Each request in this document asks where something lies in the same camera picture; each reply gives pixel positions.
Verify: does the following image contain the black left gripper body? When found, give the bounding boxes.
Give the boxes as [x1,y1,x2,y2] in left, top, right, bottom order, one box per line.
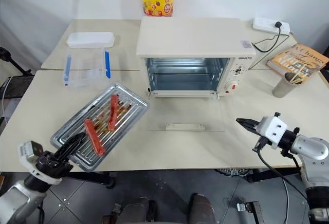
[35,150,75,180]

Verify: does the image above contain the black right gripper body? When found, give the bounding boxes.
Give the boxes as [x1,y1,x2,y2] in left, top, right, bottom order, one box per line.
[252,122,273,155]

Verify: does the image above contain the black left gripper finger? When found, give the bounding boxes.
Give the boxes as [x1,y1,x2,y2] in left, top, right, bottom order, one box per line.
[54,132,85,158]
[61,138,86,161]

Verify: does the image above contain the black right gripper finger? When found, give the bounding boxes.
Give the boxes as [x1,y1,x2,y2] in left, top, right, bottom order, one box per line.
[241,123,259,134]
[235,117,260,128]

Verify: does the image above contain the silver metal baking tray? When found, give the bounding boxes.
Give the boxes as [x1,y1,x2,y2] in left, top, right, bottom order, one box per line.
[50,83,150,172]

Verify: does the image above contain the red sausage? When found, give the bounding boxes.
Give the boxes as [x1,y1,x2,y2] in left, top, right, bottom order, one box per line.
[107,94,120,132]
[83,119,106,157]

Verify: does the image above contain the red white oven knob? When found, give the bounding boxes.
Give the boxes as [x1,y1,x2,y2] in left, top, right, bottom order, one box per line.
[224,79,239,93]

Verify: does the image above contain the glass toaster oven door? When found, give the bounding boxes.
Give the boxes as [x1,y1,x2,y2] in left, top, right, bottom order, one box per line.
[147,91,226,133]

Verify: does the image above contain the cream toaster oven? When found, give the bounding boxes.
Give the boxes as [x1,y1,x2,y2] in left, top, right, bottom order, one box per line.
[135,16,257,99]

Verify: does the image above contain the black table leg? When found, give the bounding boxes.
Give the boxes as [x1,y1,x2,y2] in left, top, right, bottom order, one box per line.
[246,167,302,183]
[68,171,116,190]

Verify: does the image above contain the grey metal cup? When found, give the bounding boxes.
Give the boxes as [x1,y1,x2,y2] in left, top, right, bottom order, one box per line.
[272,71,299,99]

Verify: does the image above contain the wooden chopsticks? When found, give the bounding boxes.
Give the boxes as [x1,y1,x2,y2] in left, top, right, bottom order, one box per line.
[289,70,310,84]

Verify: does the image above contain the clear container with blue clips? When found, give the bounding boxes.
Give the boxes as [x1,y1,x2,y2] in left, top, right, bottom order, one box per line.
[61,50,113,89]

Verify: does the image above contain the yellow brown book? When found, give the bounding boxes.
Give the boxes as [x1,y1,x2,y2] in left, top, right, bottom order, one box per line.
[265,43,329,84]

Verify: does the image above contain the dark rounded shape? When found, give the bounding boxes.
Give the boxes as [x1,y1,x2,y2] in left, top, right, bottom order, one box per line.
[119,196,158,224]
[189,193,214,224]

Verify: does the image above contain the white power strip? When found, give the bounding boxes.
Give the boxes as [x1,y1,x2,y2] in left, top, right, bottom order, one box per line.
[252,17,292,35]

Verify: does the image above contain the black tripod stand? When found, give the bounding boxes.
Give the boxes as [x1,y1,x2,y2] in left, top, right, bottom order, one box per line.
[0,46,34,77]

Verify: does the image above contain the white container lid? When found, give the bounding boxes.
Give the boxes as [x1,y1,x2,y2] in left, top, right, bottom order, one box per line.
[66,31,116,49]

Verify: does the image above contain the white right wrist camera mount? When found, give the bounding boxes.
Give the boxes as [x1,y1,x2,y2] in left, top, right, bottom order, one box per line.
[255,111,288,150]

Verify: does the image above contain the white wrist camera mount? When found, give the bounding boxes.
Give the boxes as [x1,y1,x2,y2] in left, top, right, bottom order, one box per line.
[255,111,288,150]
[17,140,63,185]

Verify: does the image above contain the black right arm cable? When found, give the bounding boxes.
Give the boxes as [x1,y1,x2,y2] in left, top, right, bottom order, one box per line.
[257,148,309,202]

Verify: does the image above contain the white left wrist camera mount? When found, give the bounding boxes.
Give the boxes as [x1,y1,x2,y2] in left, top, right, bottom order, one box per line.
[17,140,63,185]

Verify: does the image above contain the wire grid under table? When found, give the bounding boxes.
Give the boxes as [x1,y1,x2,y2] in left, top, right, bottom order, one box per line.
[215,167,250,178]

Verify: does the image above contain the grey cable under table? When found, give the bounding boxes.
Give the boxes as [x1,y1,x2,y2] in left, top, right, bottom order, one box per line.
[281,176,293,224]

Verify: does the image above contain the cream oven door handle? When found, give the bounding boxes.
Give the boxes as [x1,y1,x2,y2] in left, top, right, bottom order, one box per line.
[164,122,206,132]

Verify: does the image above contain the caster wheel bracket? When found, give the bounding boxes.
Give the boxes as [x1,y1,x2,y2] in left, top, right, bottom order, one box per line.
[235,200,261,224]

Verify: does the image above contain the black power cord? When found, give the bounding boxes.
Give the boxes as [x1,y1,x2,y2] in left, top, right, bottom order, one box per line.
[251,27,290,53]

